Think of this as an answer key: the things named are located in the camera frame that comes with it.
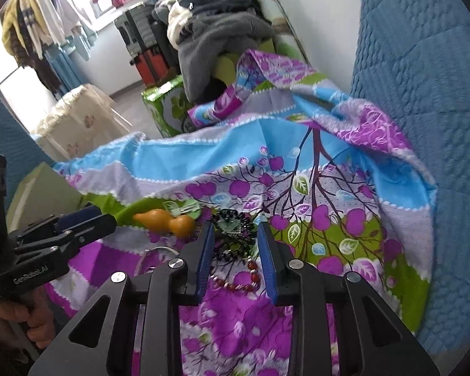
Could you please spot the green printed carton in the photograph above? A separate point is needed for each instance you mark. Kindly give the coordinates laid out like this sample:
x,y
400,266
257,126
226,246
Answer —
x,y
164,105

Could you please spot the row of hanging clothes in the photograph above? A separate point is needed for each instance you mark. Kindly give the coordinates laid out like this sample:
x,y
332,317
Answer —
x,y
35,19

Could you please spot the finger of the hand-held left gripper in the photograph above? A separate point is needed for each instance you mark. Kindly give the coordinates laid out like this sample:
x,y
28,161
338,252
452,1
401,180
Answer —
x,y
82,215
98,227

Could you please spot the orange gourd pendant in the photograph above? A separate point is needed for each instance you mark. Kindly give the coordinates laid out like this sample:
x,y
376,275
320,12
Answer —
x,y
180,225

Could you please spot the person's left hand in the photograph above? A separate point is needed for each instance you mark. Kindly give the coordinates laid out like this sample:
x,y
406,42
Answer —
x,y
2,319

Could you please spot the silver bangle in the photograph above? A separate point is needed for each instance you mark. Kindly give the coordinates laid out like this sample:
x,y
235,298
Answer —
x,y
160,247

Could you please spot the floral printed blanket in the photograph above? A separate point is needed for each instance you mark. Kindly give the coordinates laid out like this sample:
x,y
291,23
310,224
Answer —
x,y
219,156

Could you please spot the cream cardboard box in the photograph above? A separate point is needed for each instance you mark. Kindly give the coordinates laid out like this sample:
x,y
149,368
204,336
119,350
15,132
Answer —
x,y
43,192

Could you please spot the blue quilted sofa cover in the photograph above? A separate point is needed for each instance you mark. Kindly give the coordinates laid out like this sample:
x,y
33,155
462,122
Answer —
x,y
415,86

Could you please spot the grey fleece garment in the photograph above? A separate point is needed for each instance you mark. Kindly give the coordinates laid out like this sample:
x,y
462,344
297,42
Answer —
x,y
219,35

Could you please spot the red suitcase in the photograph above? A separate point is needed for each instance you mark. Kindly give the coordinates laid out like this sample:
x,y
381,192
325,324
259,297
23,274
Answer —
x,y
150,66

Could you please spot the cream fluffy garment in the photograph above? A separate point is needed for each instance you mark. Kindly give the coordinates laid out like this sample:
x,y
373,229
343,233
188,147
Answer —
x,y
176,23

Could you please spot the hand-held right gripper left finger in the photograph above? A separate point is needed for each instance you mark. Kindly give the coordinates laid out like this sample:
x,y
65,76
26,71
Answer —
x,y
206,250

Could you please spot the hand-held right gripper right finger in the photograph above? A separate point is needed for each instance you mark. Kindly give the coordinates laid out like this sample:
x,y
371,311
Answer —
x,y
266,258

